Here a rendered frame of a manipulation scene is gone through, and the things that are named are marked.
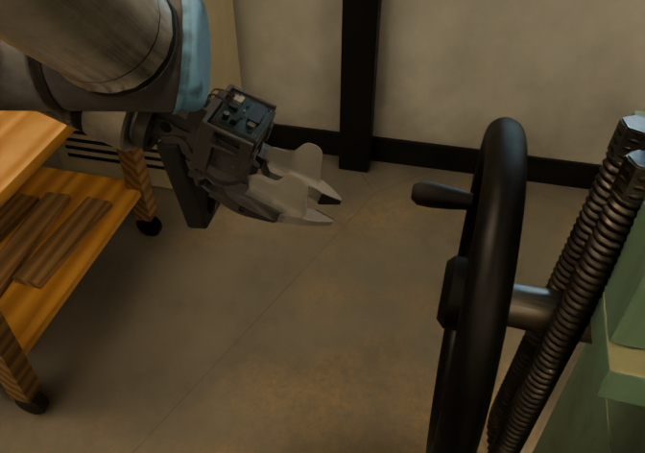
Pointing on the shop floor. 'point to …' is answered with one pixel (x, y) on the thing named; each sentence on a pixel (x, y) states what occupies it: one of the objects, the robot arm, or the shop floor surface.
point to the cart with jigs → (52, 235)
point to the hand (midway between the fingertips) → (322, 210)
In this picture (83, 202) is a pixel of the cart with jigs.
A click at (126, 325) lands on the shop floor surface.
